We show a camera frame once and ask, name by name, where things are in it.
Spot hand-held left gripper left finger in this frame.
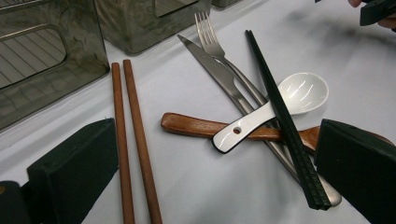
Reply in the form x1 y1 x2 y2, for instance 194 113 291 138
26 117 120 224

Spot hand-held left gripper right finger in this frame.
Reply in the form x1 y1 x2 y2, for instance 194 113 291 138
313 118 396 224

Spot brown wooden chopstick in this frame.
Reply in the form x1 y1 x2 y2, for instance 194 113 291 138
122 59 163 224
110 62 136 224

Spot black chopstick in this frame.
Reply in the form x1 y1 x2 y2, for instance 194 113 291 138
247 29 332 209

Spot brown chopsticks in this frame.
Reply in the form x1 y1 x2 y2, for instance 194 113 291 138
244 30 321 211

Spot white ceramic spoon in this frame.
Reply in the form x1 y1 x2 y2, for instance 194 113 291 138
211 72 330 154

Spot brown wooden spoon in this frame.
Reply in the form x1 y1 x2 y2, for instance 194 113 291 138
160 111 396 155

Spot steel table knife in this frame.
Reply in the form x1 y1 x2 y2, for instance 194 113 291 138
177 34 343 207

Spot white tablecloth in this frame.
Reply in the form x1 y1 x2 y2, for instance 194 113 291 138
0 0 396 224

